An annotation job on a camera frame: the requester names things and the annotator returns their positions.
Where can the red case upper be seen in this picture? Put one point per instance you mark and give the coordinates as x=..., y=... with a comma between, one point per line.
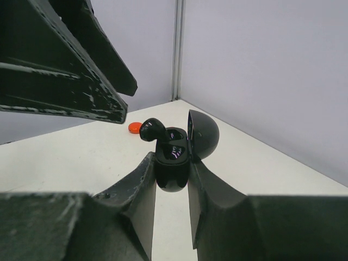
x=134, y=127

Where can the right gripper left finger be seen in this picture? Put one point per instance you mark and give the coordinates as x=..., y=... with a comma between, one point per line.
x=115, y=224

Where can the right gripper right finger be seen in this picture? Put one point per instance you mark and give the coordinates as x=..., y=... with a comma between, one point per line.
x=229, y=225

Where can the aluminium corner post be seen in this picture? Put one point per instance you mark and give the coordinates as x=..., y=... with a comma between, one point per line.
x=177, y=50

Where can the black earbud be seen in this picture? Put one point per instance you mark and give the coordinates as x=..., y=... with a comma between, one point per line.
x=153, y=129

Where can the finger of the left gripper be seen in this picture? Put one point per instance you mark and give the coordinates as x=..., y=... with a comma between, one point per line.
x=45, y=70
x=79, y=17

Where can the black case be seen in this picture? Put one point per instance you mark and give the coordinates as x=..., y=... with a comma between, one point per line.
x=173, y=157

